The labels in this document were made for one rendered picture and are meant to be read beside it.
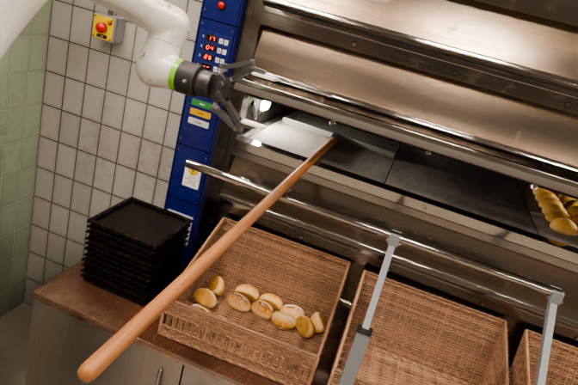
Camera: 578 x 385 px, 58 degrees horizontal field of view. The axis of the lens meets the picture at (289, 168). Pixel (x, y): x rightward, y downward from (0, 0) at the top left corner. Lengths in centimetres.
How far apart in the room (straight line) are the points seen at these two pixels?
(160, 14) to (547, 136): 129
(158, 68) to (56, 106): 107
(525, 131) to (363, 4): 70
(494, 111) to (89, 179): 170
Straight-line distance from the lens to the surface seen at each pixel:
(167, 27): 152
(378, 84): 191
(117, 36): 223
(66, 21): 242
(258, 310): 207
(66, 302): 204
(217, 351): 187
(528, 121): 194
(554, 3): 191
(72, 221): 262
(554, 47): 192
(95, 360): 89
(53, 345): 216
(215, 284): 212
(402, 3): 191
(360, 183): 199
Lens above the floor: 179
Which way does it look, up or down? 19 degrees down
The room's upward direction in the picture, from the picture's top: 15 degrees clockwise
